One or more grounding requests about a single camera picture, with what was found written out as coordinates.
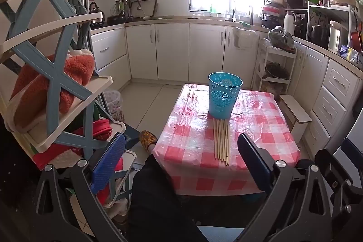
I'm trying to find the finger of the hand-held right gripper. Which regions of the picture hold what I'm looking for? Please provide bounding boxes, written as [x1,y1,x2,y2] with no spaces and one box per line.
[341,138,363,171]
[314,148,345,183]

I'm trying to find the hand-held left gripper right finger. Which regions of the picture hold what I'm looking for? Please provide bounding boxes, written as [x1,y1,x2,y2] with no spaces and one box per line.
[238,133,332,242]

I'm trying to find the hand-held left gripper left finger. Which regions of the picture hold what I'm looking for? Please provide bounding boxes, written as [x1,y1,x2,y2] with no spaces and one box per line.
[35,133,128,242]

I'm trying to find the bundle of bamboo chopsticks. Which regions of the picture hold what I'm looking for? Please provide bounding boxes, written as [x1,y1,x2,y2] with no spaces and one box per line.
[213,118,230,167]

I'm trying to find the teal perforated plastic basket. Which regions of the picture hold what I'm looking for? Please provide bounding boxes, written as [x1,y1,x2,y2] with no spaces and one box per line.
[208,72,243,119]

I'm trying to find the blue floor box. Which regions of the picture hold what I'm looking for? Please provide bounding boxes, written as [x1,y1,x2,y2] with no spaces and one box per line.
[125,124,141,146]

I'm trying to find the yellow patterned slipper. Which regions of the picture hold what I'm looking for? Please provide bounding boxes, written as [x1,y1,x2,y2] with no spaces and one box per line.
[140,130,158,152]

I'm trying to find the floral trash bin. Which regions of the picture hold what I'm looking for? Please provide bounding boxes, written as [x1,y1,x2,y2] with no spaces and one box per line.
[103,90,125,122]

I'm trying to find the red white checked tablecloth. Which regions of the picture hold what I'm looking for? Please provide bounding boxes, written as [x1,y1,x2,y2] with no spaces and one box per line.
[152,84,301,197]

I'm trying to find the person's black trouser leg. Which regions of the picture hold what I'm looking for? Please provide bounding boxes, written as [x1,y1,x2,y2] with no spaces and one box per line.
[128,154,210,242]

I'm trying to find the blue and white shelf rack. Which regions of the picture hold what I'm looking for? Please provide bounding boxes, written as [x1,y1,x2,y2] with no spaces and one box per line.
[0,0,137,231]

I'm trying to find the orange plush slipper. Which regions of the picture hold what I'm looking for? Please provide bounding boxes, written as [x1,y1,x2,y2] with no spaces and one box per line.
[10,53,95,129]

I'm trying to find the white trolley rack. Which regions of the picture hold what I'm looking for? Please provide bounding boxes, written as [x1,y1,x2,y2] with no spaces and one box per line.
[252,38,298,95]

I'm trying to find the white rice cooker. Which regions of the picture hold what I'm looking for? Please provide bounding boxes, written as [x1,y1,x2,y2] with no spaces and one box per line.
[328,21,349,52]

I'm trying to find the steel pot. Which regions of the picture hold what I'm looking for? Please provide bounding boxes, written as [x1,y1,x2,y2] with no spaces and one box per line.
[309,24,329,42]

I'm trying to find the white hanging plastic bin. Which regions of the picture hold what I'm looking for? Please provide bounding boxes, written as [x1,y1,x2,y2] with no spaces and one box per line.
[233,27,260,48]

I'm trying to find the cream kitchen base cabinets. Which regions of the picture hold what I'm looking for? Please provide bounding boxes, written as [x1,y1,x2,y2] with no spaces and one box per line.
[91,22,363,152]

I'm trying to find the grey-green plastic bag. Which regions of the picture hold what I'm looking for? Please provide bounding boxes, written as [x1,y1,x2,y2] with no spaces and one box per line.
[268,27,295,49]

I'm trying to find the white thermos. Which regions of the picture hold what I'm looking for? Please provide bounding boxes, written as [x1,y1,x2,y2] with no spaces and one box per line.
[284,11,295,35]

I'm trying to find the white counter shelf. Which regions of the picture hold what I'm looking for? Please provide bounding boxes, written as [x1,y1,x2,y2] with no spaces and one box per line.
[308,4,358,52]

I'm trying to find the black wok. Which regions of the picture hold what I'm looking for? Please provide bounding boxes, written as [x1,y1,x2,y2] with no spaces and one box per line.
[108,11,127,25]

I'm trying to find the steel kettle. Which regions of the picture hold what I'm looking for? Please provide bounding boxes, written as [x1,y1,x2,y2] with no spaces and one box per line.
[89,2,105,25]

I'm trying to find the stack of dishes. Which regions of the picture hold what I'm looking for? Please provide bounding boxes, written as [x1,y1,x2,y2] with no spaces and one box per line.
[261,0,285,28]

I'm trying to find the metal tray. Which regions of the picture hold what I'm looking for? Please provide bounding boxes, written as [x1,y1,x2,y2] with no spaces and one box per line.
[130,0,158,18]

